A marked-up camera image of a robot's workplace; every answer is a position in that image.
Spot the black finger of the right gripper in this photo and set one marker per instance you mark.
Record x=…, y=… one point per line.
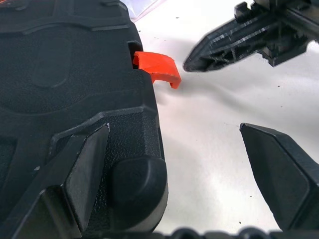
x=224, y=56

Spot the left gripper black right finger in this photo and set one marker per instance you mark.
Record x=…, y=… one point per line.
x=286, y=179

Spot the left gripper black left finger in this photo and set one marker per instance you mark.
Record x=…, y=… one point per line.
x=57, y=184

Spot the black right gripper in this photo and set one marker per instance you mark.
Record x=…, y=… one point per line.
x=296, y=17

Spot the black plastic tool case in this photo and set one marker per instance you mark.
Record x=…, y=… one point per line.
x=69, y=82

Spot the orange case latch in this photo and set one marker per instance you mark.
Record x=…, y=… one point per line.
x=159, y=66

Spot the clear plastic bag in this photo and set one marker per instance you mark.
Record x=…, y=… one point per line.
x=147, y=8

